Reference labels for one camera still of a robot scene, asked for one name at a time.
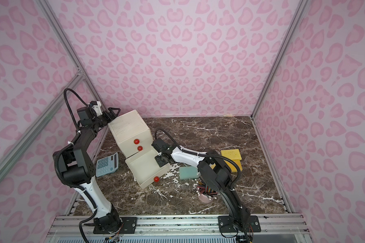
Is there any cream plastic drawer cabinet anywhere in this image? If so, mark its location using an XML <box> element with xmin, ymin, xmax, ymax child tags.
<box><xmin>108</xmin><ymin>110</ymin><xmax>152</xmax><ymax>151</ymax></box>

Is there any light mint sponge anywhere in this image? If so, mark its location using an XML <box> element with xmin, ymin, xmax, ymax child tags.
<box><xmin>179</xmin><ymin>166</ymin><xmax>199</xmax><ymax>180</ymax></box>

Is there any yellow sponge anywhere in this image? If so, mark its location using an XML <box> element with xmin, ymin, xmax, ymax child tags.
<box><xmin>221</xmin><ymin>149</ymin><xmax>242</xmax><ymax>161</ymax></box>

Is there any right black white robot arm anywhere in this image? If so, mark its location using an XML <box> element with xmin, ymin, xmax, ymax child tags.
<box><xmin>152</xmin><ymin>128</ymin><xmax>253</xmax><ymax>238</ymax></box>

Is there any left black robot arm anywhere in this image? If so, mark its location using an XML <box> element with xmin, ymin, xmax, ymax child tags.
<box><xmin>53</xmin><ymin>88</ymin><xmax>122</xmax><ymax>235</ymax></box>

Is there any light blue calculator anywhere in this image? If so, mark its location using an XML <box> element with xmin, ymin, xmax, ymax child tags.
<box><xmin>96</xmin><ymin>152</ymin><xmax>119</xmax><ymax>177</ymax></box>

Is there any bundle of coloured pencils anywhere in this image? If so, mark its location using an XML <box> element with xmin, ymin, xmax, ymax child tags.
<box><xmin>194</xmin><ymin>181</ymin><xmax>218</xmax><ymax>197</ymax></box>

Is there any pink pencil cup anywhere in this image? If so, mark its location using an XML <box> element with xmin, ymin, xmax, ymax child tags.
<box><xmin>198</xmin><ymin>194</ymin><xmax>217</xmax><ymax>204</ymax></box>

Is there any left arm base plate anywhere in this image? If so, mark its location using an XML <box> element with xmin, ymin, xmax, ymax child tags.
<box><xmin>93</xmin><ymin>216</ymin><xmax>137</xmax><ymax>234</ymax></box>

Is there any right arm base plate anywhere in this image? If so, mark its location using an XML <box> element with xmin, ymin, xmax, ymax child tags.
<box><xmin>218</xmin><ymin>215</ymin><xmax>261</xmax><ymax>233</ymax></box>

